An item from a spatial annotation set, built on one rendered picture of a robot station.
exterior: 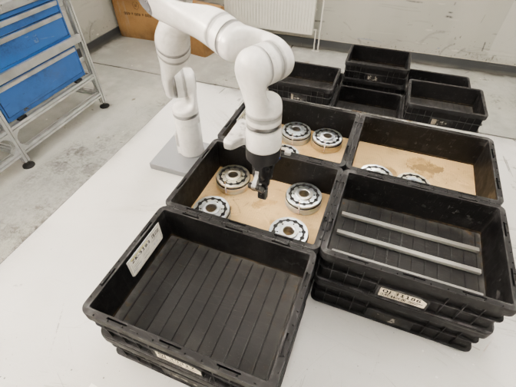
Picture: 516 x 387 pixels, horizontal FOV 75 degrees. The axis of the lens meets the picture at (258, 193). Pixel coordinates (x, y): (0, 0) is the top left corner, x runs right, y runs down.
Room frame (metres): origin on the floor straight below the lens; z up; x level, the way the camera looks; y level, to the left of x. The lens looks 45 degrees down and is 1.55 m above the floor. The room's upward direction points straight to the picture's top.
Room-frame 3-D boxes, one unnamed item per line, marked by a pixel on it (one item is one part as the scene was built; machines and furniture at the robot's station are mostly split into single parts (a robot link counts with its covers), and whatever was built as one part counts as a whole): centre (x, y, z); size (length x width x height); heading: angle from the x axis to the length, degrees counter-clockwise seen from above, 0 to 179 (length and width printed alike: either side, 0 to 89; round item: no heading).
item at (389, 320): (0.50, -0.37, 0.76); 0.40 x 0.30 x 0.12; 69
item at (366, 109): (1.84, -0.66, 0.31); 0.40 x 0.30 x 0.34; 70
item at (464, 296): (0.50, -0.37, 0.92); 0.40 x 0.30 x 0.02; 69
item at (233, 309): (0.36, 0.11, 0.87); 0.40 x 0.30 x 0.11; 69
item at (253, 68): (0.56, 0.00, 1.25); 0.09 x 0.07 x 0.15; 133
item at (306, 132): (0.99, -0.13, 0.86); 0.10 x 0.10 x 0.01
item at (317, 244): (0.64, 0.00, 0.92); 0.40 x 0.30 x 0.02; 69
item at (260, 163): (0.57, -0.01, 1.08); 0.08 x 0.08 x 0.09
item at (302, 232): (0.54, -0.08, 0.86); 0.10 x 0.10 x 0.01
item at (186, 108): (1.04, 0.25, 0.97); 0.09 x 0.09 x 0.17; 17
